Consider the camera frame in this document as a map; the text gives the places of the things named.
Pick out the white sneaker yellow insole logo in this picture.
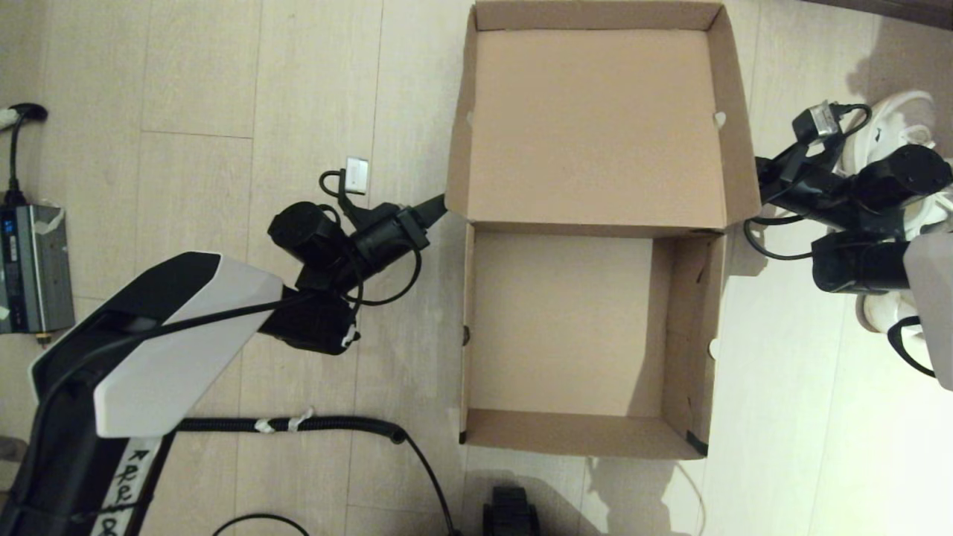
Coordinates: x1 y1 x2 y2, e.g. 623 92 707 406
840 90 953 233

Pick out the white mesh sneaker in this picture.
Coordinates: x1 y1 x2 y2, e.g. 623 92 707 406
855 290 918 334

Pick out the brown cardboard shoe box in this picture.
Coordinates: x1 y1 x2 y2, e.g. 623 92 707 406
444 0 762 460

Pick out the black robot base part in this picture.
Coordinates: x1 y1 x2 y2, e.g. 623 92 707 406
482 487 539 536

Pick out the grey power adapter box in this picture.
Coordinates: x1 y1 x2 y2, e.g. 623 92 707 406
0 202 75 335

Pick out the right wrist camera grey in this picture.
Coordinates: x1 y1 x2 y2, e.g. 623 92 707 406
792 100 847 147

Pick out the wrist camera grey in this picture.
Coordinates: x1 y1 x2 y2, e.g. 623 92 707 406
792 100 847 147
343 156 372 197

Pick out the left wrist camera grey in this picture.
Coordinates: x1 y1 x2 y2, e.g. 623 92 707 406
343 156 372 197

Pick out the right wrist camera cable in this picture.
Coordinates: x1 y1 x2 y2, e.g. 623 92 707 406
742 103 937 378

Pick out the black cable with spiral wrap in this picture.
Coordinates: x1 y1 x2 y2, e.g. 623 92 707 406
37 334 462 536

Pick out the black cable loop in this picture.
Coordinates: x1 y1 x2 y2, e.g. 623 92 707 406
212 513 310 536

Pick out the black plug cable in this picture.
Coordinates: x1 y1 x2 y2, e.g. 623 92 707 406
4 103 50 207

